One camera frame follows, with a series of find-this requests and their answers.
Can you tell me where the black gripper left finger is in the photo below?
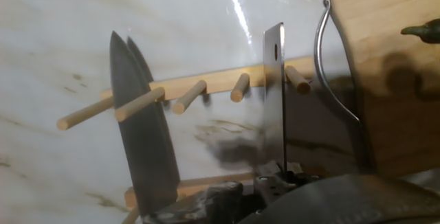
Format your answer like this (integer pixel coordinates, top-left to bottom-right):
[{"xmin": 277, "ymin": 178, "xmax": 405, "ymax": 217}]
[{"xmin": 142, "ymin": 172, "xmax": 288, "ymax": 224}]

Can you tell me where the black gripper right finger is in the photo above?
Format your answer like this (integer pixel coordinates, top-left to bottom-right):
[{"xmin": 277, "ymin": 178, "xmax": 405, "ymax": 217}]
[{"xmin": 287, "ymin": 170, "xmax": 321, "ymax": 188}]

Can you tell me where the steel cleaver blade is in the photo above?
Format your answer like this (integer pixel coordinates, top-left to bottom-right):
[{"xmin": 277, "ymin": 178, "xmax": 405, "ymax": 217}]
[{"xmin": 262, "ymin": 22, "xmax": 288, "ymax": 181}]

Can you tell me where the tapered cucumber with stem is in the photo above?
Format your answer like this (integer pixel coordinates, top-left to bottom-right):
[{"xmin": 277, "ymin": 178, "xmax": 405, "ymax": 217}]
[{"xmin": 400, "ymin": 18, "xmax": 440, "ymax": 45}]

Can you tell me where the pointed steel kitchen knife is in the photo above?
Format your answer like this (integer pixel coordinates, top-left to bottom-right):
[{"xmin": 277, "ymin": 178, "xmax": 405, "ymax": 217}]
[{"xmin": 109, "ymin": 30, "xmax": 182, "ymax": 218}]

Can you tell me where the wooden peg rack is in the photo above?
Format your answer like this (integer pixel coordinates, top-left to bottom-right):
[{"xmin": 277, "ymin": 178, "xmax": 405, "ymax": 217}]
[{"xmin": 56, "ymin": 56, "xmax": 316, "ymax": 224}]

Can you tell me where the wooden cutting board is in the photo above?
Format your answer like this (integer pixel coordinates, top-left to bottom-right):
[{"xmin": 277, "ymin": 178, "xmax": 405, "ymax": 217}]
[{"xmin": 313, "ymin": 0, "xmax": 440, "ymax": 181}]

